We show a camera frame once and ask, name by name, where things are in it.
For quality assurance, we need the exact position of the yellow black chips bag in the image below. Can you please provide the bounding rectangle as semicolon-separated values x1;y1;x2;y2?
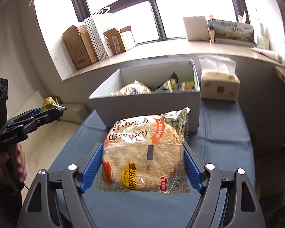
156;72;178;92

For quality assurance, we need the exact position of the white square box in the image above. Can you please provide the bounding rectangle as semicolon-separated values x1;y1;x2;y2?
183;17;210;41

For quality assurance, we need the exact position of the tissue pack in plastic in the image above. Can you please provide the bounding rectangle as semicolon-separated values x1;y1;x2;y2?
199;55;240;102

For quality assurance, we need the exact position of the printed landscape gift box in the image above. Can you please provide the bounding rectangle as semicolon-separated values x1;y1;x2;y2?
207;19;255;47

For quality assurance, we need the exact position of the cream leather sofa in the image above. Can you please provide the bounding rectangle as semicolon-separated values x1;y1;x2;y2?
0;91;89;199

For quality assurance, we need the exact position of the small olive snack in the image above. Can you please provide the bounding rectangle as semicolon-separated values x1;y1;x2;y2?
40;96;59;112

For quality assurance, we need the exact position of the tall brown cardboard box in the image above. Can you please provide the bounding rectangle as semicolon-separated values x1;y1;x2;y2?
62;22;98;70

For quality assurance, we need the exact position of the yellow potato sticks bag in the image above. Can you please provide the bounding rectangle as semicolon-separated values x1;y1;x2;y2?
177;81;195;91

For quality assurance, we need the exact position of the large round cracker bag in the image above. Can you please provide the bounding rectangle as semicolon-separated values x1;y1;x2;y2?
96;108;190;195

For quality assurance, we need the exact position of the grey storage box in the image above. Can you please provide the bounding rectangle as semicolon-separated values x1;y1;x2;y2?
89;59;200;133

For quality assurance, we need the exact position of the round cookie clear packet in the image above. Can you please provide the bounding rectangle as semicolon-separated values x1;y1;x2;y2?
111;80;151;96

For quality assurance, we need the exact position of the person's left hand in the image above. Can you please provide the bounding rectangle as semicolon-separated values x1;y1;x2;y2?
0;143;27;193

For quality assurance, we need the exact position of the small open cardboard box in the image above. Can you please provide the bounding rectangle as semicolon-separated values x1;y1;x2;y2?
103;26;136;55

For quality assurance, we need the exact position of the white perforated panel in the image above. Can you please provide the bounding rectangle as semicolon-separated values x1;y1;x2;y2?
84;17;109;61

